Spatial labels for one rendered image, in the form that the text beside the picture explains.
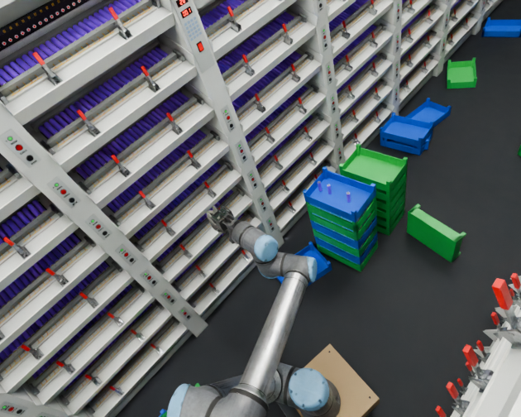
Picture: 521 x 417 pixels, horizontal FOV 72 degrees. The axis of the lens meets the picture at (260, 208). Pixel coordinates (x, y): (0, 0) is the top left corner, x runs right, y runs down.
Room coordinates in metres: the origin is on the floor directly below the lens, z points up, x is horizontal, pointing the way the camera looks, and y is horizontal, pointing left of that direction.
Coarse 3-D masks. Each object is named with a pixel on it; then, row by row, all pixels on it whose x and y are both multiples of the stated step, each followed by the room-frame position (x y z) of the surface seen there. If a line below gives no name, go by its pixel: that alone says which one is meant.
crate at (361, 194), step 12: (324, 168) 1.34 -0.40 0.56; (324, 180) 1.33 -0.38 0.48; (336, 180) 1.30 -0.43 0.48; (348, 180) 1.24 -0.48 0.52; (312, 192) 1.28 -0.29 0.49; (324, 192) 1.25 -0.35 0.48; (336, 192) 1.22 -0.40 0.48; (360, 192) 1.16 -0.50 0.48; (372, 192) 1.09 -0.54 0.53; (324, 204) 1.14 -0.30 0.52; (336, 204) 1.15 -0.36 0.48; (348, 204) 1.12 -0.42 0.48; (360, 204) 1.09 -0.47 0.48; (348, 216) 1.03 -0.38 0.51; (360, 216) 1.02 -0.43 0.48
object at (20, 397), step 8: (16, 392) 0.74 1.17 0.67; (24, 392) 0.76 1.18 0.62; (0, 400) 0.70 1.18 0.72; (8, 400) 0.71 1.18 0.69; (16, 400) 0.71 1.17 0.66; (24, 400) 0.71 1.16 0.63; (32, 408) 0.70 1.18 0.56; (40, 408) 0.71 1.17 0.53; (48, 408) 0.71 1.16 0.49; (56, 408) 0.72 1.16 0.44; (0, 416) 0.67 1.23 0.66; (8, 416) 0.68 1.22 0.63; (16, 416) 0.68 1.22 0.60; (24, 416) 0.69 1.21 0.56; (32, 416) 0.69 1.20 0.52; (56, 416) 0.70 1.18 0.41; (64, 416) 0.71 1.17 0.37; (72, 416) 0.71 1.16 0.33; (80, 416) 0.72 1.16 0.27
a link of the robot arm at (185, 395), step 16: (288, 368) 0.53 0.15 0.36; (224, 384) 0.42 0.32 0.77; (272, 384) 0.47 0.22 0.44; (176, 400) 0.37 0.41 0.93; (192, 400) 0.36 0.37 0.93; (208, 400) 0.34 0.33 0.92; (272, 400) 0.44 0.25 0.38; (176, 416) 0.34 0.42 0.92; (192, 416) 0.32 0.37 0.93; (208, 416) 0.30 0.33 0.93
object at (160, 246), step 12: (228, 168) 1.41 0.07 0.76; (240, 168) 1.35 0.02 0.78; (216, 180) 1.36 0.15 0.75; (228, 180) 1.34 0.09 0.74; (204, 192) 1.32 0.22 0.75; (216, 192) 1.30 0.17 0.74; (192, 204) 1.27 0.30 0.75; (204, 204) 1.25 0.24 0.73; (192, 216) 1.21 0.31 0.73; (180, 228) 1.17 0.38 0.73; (132, 240) 1.17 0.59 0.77; (156, 240) 1.14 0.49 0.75; (168, 240) 1.13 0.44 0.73; (144, 252) 1.10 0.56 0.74; (156, 252) 1.09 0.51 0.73
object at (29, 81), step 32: (64, 0) 1.37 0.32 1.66; (96, 0) 1.43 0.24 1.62; (128, 0) 1.43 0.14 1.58; (160, 0) 1.39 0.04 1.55; (0, 32) 1.26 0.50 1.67; (32, 32) 1.32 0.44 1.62; (64, 32) 1.33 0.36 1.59; (96, 32) 1.29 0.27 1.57; (128, 32) 1.29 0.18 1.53; (160, 32) 1.34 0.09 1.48; (0, 64) 1.24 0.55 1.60; (32, 64) 1.22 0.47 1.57; (64, 64) 1.22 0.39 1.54; (96, 64) 1.20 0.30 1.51; (0, 96) 1.10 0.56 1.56; (32, 96) 1.12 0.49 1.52; (64, 96) 1.15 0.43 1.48
